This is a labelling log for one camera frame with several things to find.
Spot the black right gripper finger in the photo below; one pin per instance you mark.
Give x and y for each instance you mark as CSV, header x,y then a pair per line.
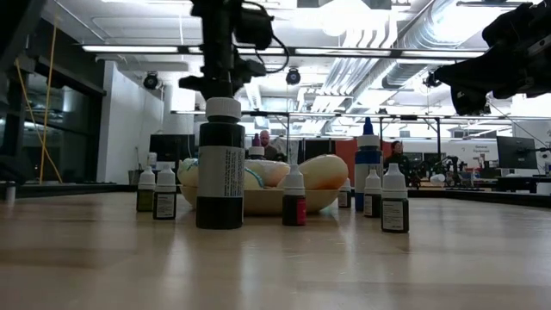
x,y
471,86

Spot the large purple food colouring bottle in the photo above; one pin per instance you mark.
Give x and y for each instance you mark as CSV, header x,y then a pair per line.
x,y
256,150

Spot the large black food colouring bottle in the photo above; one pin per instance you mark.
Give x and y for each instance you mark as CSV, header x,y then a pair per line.
x,y
220,172

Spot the large blue food colouring bottle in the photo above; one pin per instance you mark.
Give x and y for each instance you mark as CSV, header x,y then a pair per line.
x,y
368,150

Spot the small dark food colouring bottle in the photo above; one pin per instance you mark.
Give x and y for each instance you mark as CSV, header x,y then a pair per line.
x,y
165,204
344,199
394,215
372,206

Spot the small olive food colouring bottle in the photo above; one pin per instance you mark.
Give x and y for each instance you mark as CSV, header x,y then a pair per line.
x,y
145,200

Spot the small red food colouring bottle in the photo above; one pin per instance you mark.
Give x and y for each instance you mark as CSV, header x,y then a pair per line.
x,y
294,211

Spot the black background robot arm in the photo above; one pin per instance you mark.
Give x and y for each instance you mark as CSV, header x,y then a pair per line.
x,y
447,165

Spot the white LED light bar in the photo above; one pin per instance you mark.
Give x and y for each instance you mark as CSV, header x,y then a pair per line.
x,y
267,51
129,49
344,52
443,54

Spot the black computer monitor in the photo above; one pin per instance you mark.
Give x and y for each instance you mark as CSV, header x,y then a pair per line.
x,y
516,153
172,148

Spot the person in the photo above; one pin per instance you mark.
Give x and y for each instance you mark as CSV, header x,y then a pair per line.
x,y
268,144
397,159

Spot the white rounded object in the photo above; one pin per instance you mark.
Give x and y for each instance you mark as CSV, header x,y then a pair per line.
x,y
437,180

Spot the black background desk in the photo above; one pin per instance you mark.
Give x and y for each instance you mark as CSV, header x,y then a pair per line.
x,y
516,183

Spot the blue frosted donut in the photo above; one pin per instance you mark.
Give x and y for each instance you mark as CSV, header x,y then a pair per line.
x,y
188,172

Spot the white canister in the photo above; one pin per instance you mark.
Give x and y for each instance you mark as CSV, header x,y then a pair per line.
x,y
152,158

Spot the cream white frosted donut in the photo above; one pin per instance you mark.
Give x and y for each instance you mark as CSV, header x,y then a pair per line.
x,y
269,172

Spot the black partition panel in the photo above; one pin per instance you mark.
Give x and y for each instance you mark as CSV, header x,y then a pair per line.
x,y
318,148

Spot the orange partition panel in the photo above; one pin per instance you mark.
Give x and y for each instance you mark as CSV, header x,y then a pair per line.
x,y
351,150

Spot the grey waste bin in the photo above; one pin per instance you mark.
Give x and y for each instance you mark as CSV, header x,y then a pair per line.
x,y
133,177

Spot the tan round plate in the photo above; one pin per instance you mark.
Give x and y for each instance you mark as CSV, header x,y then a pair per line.
x,y
262,202

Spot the white cylindrical standoff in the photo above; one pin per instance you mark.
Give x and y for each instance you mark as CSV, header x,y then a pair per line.
x,y
10,194

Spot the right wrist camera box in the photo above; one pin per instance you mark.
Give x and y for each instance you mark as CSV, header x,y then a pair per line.
x,y
508,26

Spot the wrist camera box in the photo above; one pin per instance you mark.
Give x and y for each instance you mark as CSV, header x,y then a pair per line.
x,y
254,26
508,26

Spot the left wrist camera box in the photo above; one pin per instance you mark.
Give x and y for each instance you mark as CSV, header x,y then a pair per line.
x,y
254,26

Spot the black background rig frame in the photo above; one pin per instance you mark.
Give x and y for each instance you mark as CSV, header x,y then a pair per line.
x,y
438,138

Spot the black overhead camera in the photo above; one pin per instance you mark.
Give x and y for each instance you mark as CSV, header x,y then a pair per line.
x,y
292,76

